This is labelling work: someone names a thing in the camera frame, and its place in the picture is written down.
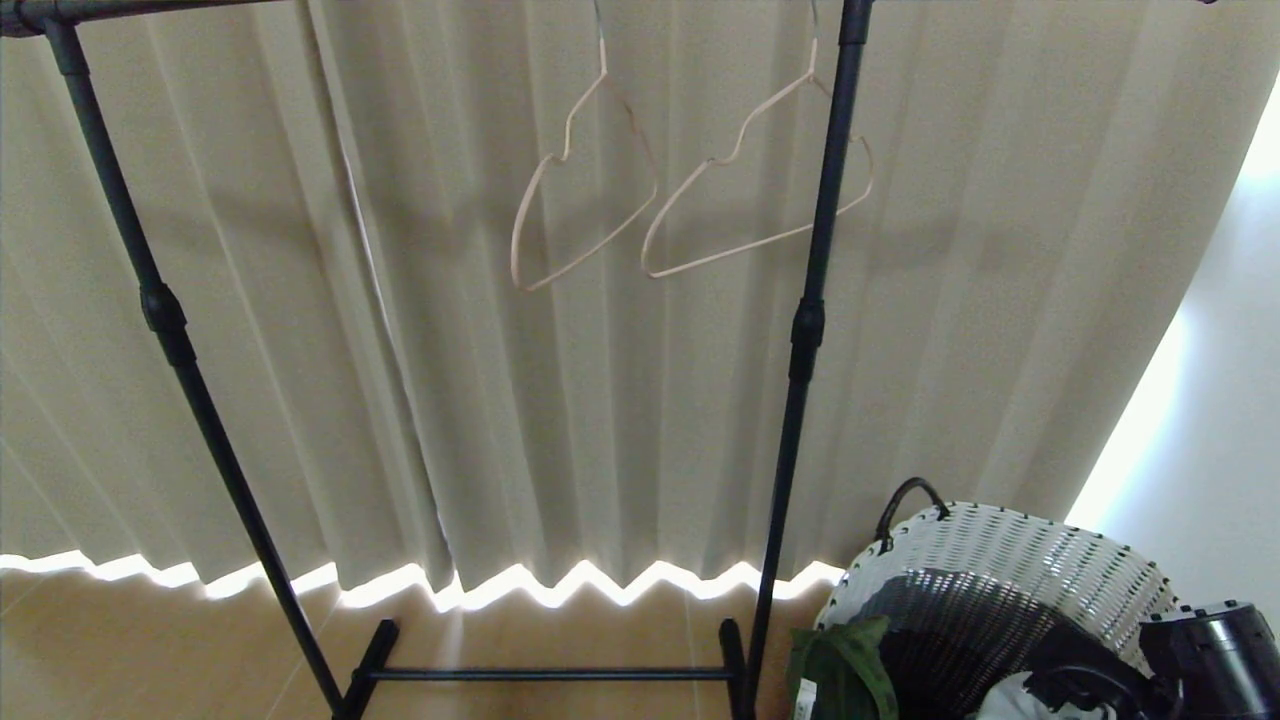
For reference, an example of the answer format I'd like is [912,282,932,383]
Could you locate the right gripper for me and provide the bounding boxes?
[1022,645,1166,720]

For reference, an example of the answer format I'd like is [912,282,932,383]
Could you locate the pale grey shorts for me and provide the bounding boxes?
[975,672,1091,720]

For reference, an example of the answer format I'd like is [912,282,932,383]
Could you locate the pink clothes hanger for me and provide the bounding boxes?
[640,0,876,281]
[510,0,661,293]

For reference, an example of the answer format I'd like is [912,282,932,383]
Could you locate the white laundry basket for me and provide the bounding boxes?
[815,478,1186,720]

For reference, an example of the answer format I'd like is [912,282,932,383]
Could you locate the black clothes rack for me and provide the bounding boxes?
[0,0,1218,720]

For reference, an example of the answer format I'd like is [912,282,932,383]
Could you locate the green garment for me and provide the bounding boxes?
[787,615,901,720]

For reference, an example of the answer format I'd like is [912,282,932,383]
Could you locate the beige curtain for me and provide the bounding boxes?
[0,0,1280,611]

